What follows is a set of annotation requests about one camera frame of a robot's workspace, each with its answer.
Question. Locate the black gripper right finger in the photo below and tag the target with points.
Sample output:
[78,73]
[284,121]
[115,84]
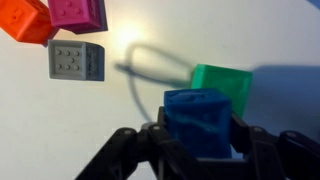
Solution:
[283,156]

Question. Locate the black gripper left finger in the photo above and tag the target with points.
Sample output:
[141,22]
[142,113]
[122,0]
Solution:
[133,156]

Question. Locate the blue block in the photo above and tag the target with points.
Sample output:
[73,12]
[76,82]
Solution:
[198,123]

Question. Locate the green block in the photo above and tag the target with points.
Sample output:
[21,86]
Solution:
[226,80]

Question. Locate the grey block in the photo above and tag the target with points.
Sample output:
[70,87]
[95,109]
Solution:
[70,61]

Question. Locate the magenta block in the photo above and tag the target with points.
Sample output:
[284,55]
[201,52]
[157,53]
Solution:
[76,15]

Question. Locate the orange block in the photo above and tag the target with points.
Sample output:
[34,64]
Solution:
[23,21]

